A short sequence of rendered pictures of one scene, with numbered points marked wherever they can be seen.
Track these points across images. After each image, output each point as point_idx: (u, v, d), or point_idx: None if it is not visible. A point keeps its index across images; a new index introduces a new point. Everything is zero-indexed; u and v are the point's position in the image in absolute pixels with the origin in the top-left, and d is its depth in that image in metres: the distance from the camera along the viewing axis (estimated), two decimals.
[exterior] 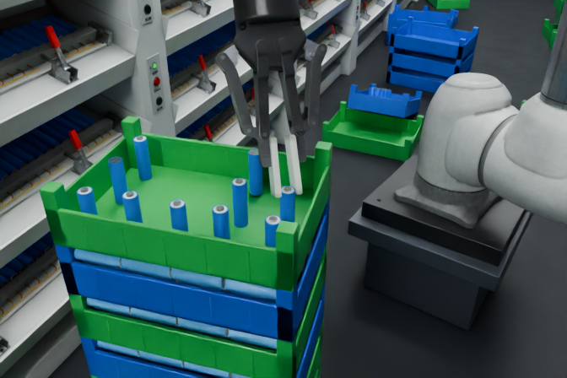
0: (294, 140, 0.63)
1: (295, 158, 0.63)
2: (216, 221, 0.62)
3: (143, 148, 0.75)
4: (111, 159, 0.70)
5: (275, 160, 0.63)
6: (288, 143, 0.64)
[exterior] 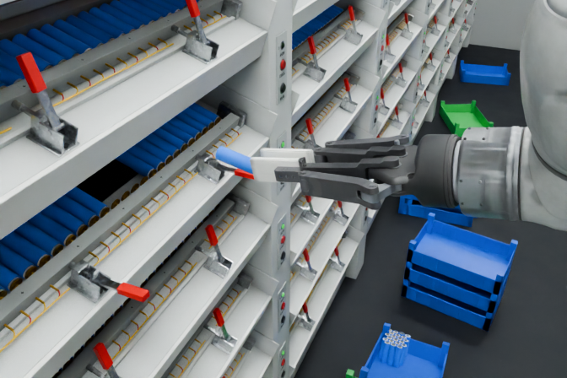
0: (298, 159, 0.61)
1: (282, 159, 0.62)
2: (244, 167, 0.66)
3: None
4: None
5: (291, 149, 0.64)
6: (299, 167, 0.62)
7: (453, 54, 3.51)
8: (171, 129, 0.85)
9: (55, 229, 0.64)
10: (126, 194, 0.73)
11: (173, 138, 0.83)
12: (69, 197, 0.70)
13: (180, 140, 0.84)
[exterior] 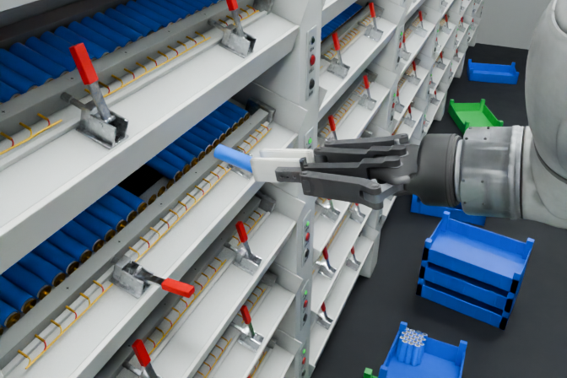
0: (299, 159, 0.61)
1: (283, 159, 0.62)
2: (164, 163, 0.75)
3: None
4: None
5: (291, 149, 0.64)
6: (299, 167, 0.63)
7: (461, 53, 3.51)
8: (202, 125, 0.84)
9: (94, 224, 0.63)
10: (163, 190, 0.72)
11: (205, 134, 0.83)
12: (106, 192, 0.69)
13: (213, 136, 0.83)
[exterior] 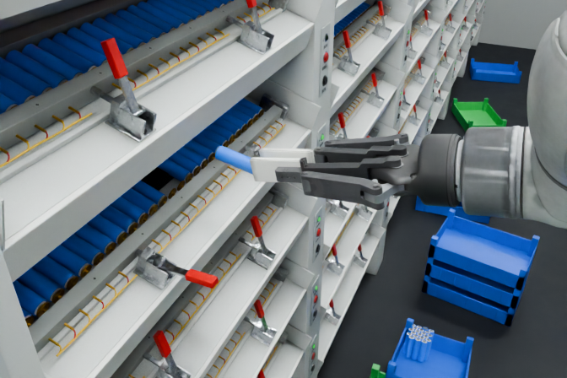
0: None
1: None
2: (183, 158, 0.76)
3: None
4: None
5: (288, 181, 0.64)
6: None
7: (464, 52, 3.52)
8: (218, 121, 0.86)
9: (118, 218, 0.65)
10: (182, 184, 0.73)
11: (221, 130, 0.84)
12: None
13: (229, 132, 0.84)
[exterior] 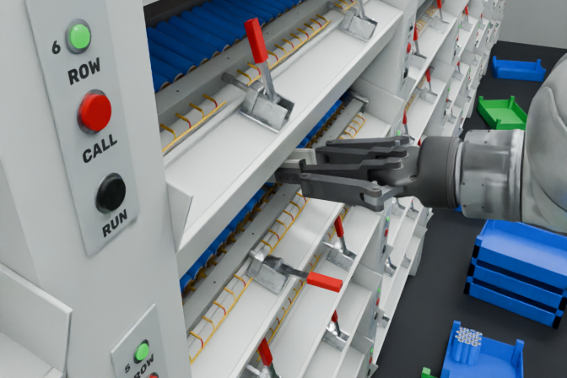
0: (299, 160, 0.61)
1: None
2: None
3: None
4: None
5: (293, 148, 0.64)
6: (299, 168, 0.62)
7: (487, 50, 3.47)
8: None
9: None
10: None
11: None
12: None
13: (315, 126, 0.80)
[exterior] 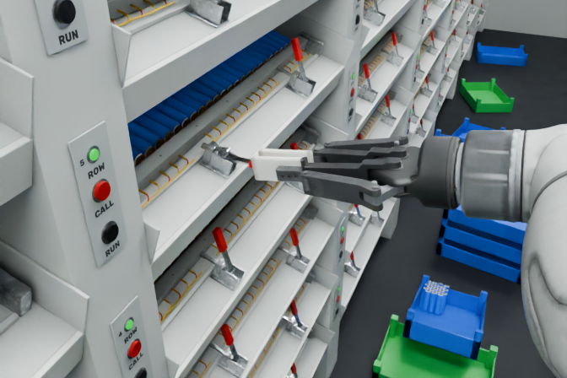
0: None
1: None
2: (225, 72, 0.83)
3: (210, 89, 0.78)
4: None
5: (288, 180, 0.64)
6: None
7: (471, 35, 3.58)
8: (254, 46, 0.92)
9: (173, 113, 0.71)
10: (226, 93, 0.80)
11: (256, 54, 0.90)
12: None
13: (263, 56, 0.91)
